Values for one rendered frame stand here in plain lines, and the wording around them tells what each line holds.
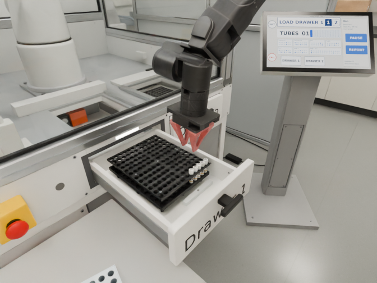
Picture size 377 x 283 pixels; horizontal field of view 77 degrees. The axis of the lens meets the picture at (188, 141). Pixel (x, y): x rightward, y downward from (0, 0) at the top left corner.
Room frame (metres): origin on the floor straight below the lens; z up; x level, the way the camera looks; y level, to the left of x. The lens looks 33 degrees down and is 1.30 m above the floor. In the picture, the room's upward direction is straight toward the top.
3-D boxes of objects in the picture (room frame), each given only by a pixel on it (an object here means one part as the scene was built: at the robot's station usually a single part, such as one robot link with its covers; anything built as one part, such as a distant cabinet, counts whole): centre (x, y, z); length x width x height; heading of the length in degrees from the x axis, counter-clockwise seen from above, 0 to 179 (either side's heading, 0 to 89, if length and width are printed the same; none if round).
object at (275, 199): (1.24, -0.62, 0.51); 0.50 x 0.45 x 1.02; 176
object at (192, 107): (0.47, -0.01, 1.09); 0.10 x 0.07 x 0.07; 49
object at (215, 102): (0.83, -0.04, 0.87); 0.29 x 0.02 x 0.11; 138
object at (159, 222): (0.52, 0.09, 0.86); 0.40 x 0.26 x 0.06; 48
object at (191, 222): (0.38, -0.06, 0.87); 0.29 x 0.02 x 0.11; 138
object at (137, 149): (0.52, 0.08, 0.87); 0.22 x 0.18 x 0.06; 48
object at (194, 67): (0.47, -0.01, 1.15); 0.07 x 0.06 x 0.07; 50
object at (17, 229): (0.32, 0.36, 0.88); 0.04 x 0.03 x 0.04; 138
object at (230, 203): (0.36, -0.08, 0.91); 0.07 x 0.04 x 0.01; 138
